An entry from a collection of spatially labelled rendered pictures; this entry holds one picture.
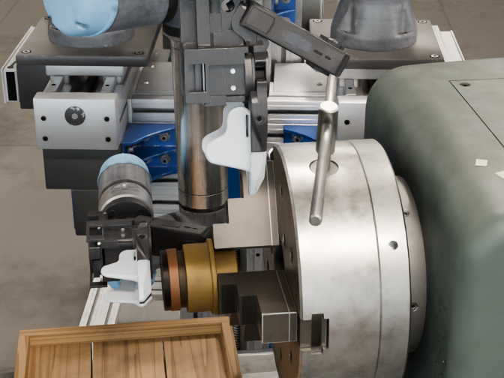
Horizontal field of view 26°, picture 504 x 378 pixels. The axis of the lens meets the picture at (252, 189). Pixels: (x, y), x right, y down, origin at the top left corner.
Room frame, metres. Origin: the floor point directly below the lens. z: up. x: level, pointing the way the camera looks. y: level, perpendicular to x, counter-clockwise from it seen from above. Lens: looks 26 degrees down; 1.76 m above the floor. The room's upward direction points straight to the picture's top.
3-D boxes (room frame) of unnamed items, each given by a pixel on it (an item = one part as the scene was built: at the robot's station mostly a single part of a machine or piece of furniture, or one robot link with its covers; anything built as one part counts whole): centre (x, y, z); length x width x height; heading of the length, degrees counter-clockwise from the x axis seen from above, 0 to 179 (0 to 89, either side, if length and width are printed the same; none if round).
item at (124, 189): (1.33, 0.17, 1.08); 0.08 x 0.05 x 0.08; 97
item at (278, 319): (1.07, -0.02, 1.08); 0.12 x 0.11 x 0.05; 7
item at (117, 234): (1.25, 0.17, 1.08); 0.12 x 0.09 x 0.08; 7
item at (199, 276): (1.15, 0.06, 1.08); 0.09 x 0.09 x 0.09; 8
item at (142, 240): (1.19, 0.14, 1.10); 0.09 x 0.02 x 0.05; 7
